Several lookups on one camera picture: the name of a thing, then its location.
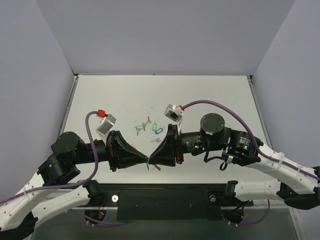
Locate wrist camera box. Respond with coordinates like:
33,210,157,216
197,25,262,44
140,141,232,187
95,114,117,137
164,104,184,123

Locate loose silver key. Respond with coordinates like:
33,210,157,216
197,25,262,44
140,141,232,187
150,138,161,143

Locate green key tag right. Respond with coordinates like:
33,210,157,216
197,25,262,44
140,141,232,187
151,122,158,132

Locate green key tag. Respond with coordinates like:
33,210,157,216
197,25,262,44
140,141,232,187
151,122,158,132
135,125,146,132

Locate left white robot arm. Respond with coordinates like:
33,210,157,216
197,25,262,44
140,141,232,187
0,131,148,240

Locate blue clear key tag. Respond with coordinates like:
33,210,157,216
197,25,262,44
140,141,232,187
154,126,165,135

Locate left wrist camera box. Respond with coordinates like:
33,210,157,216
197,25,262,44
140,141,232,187
95,114,117,137

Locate grey key top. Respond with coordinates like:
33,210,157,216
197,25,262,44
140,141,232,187
146,116,152,125

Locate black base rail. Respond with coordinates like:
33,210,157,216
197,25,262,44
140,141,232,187
86,183,253,221

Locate green key tag left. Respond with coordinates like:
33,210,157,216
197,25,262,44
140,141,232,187
135,125,146,132

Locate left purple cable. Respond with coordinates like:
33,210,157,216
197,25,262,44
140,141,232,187
0,109,107,205

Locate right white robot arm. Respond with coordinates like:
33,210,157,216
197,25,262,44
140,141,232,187
148,113,320,210

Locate grey key by green tag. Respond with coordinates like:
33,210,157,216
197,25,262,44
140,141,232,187
142,122,147,131

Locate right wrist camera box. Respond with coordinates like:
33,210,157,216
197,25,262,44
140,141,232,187
164,104,184,123

